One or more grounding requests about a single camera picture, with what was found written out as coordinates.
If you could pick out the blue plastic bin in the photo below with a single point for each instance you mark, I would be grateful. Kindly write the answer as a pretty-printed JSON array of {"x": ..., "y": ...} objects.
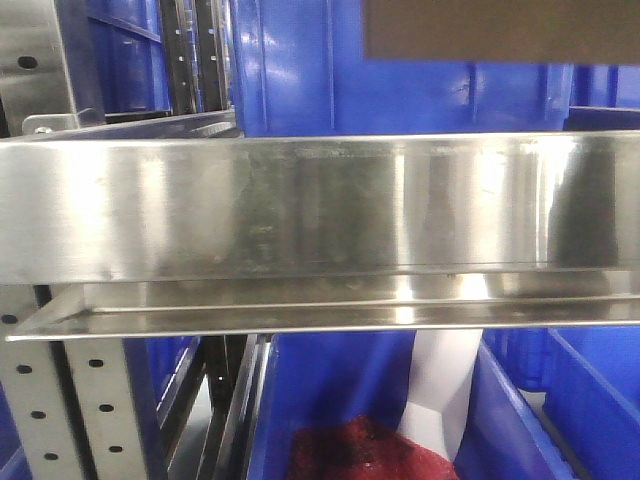
[
  {"x": 300, "y": 69},
  {"x": 129, "y": 53},
  {"x": 325, "y": 379},
  {"x": 590, "y": 379}
]

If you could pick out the right blue plastic bin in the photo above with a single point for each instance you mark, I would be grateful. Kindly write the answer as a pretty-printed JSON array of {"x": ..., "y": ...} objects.
[{"x": 590, "y": 379}]

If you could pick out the red mesh fabric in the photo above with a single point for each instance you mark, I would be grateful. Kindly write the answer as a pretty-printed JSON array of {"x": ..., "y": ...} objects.
[{"x": 362, "y": 449}]

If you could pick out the left blue plastic bin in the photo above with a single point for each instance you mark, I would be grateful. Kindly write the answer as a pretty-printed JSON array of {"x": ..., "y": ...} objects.
[{"x": 129, "y": 53}]

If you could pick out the perforated steel shelf post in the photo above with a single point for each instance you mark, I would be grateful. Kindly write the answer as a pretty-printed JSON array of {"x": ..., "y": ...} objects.
[{"x": 84, "y": 409}]

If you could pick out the tall brown cardboard box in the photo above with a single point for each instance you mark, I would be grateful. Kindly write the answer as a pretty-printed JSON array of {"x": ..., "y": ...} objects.
[{"x": 579, "y": 32}]

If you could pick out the upper blue plastic bin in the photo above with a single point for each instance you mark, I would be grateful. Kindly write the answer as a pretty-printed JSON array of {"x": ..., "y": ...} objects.
[{"x": 300, "y": 69}]

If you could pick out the lower blue plastic bin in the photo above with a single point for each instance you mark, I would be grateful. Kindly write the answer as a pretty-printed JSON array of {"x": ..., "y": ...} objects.
[{"x": 325, "y": 379}]

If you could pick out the stainless steel shelf beam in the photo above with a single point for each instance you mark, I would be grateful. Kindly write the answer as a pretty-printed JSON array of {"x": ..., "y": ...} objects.
[{"x": 153, "y": 238}]

